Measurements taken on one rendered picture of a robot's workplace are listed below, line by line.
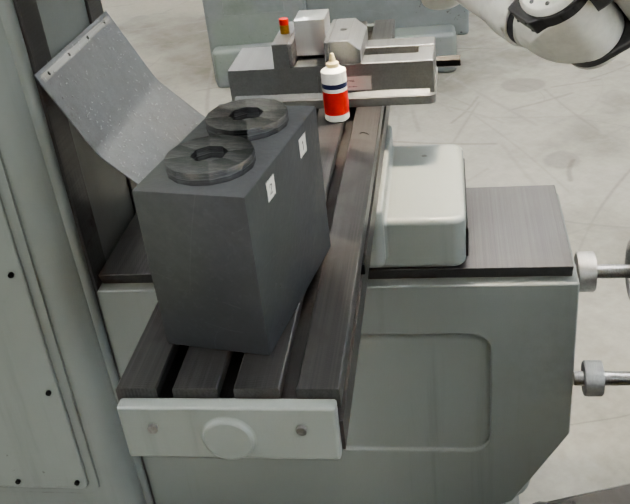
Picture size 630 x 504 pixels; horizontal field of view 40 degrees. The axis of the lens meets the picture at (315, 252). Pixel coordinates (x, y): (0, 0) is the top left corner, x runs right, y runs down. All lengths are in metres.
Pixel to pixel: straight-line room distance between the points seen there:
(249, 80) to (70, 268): 0.43
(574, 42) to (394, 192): 0.49
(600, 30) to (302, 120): 0.35
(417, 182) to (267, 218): 0.62
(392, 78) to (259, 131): 0.58
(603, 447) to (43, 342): 1.32
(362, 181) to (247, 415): 0.46
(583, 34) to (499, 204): 0.59
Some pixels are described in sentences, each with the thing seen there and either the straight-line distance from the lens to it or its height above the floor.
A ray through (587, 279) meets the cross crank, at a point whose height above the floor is 0.68.
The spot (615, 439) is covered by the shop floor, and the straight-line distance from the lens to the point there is 2.23.
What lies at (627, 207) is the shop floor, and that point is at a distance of 3.17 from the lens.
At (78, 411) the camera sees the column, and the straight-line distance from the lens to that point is 1.62.
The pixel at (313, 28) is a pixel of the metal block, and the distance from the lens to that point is 1.48.
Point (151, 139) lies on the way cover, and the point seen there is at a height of 0.96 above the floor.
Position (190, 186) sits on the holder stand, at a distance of 0.84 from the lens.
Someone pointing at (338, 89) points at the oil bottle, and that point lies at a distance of 1.39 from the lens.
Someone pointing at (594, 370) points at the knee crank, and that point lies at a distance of 1.50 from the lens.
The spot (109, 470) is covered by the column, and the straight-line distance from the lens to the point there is 1.70.
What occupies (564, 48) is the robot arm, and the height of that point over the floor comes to 1.18.
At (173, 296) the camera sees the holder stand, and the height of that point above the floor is 1.03.
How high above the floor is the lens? 1.52
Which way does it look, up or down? 31 degrees down
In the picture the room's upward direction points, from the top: 7 degrees counter-clockwise
